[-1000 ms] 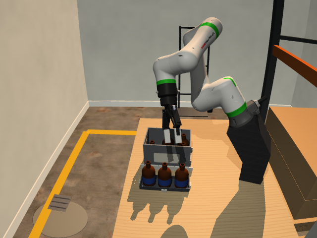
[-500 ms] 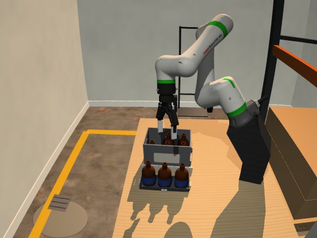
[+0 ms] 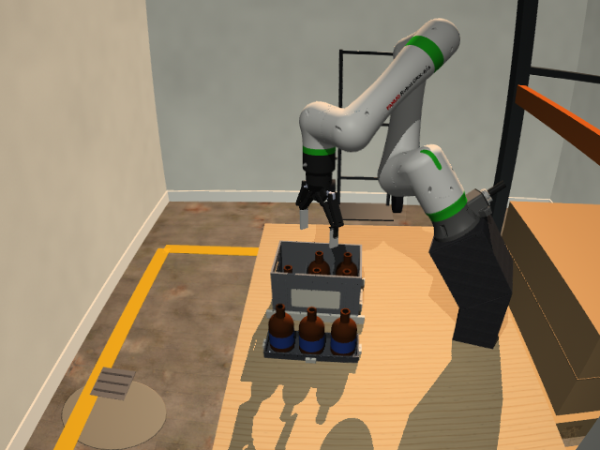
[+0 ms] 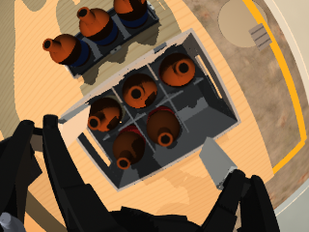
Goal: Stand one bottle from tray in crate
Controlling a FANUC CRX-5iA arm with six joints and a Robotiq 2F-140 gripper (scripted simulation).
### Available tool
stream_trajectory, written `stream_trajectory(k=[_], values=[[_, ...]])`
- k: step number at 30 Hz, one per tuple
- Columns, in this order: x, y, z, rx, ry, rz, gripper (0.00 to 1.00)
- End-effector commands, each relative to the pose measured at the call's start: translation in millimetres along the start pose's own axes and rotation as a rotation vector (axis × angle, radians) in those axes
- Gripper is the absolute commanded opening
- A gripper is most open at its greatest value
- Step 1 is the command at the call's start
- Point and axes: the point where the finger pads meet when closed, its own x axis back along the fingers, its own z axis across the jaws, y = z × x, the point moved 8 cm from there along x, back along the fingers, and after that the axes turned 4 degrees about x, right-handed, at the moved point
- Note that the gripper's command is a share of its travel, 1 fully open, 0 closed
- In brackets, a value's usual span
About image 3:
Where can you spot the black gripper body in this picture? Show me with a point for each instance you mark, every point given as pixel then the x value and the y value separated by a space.
pixel 320 183

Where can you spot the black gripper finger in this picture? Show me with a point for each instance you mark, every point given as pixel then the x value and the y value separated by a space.
pixel 332 211
pixel 304 199

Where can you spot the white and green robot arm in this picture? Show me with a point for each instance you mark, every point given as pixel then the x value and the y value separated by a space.
pixel 423 172

